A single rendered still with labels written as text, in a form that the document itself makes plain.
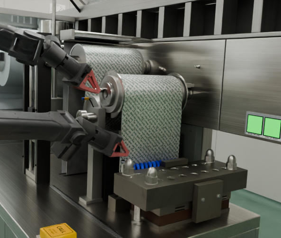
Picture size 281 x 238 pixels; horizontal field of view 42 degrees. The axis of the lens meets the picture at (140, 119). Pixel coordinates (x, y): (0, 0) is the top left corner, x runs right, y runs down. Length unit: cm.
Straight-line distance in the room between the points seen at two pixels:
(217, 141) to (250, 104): 329
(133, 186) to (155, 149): 23
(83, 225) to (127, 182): 17
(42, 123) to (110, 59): 55
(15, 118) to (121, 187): 39
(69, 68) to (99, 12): 89
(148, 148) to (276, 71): 45
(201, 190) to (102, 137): 31
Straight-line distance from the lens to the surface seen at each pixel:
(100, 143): 104
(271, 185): 404
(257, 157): 409
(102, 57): 132
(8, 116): 79
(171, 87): 120
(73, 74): 107
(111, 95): 110
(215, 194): 110
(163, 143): 120
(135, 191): 99
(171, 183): 100
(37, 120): 85
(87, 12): 203
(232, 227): 114
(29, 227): 106
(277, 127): 109
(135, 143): 113
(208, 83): 126
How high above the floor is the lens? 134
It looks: 8 degrees down
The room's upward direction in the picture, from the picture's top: 3 degrees clockwise
